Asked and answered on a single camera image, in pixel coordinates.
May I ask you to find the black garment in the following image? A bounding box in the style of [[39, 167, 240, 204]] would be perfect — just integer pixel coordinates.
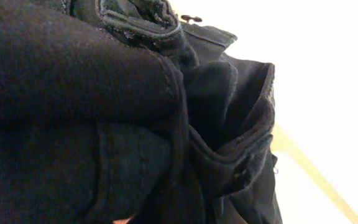
[[0, 0, 282, 223]]

